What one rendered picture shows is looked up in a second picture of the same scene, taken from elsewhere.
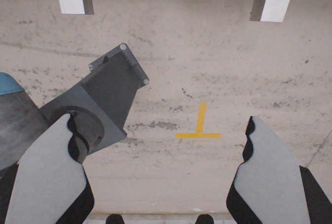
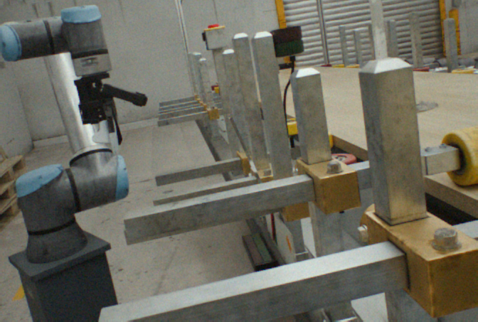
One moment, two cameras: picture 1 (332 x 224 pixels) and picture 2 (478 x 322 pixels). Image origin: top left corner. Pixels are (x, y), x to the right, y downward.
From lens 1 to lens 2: 1.25 m
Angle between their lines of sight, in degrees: 85
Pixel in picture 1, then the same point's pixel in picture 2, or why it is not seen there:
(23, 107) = (105, 189)
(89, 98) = (93, 249)
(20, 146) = (82, 178)
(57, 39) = not seen: outside the picture
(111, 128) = (50, 265)
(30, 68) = not seen: hidden behind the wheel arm
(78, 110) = (82, 242)
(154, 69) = not seen: outside the picture
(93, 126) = (62, 246)
